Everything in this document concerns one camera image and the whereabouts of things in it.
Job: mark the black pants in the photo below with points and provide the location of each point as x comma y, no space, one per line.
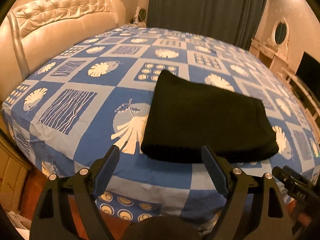
185,116

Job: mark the cream tufted leather headboard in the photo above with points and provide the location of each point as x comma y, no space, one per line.
39,30

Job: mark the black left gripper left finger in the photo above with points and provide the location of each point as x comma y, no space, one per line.
53,219

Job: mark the dark green curtain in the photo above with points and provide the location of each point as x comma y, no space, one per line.
232,21

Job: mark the cream bedside cabinet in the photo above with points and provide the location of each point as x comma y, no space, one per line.
14,169

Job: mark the black television screen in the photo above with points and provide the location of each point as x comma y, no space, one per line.
309,72

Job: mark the small desk fan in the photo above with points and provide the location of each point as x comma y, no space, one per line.
139,17

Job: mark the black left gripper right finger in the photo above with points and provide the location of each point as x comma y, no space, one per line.
254,207

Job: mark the blue patterned bed sheet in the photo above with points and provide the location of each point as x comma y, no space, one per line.
98,93

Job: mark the white vanity dresser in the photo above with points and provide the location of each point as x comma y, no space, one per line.
282,72

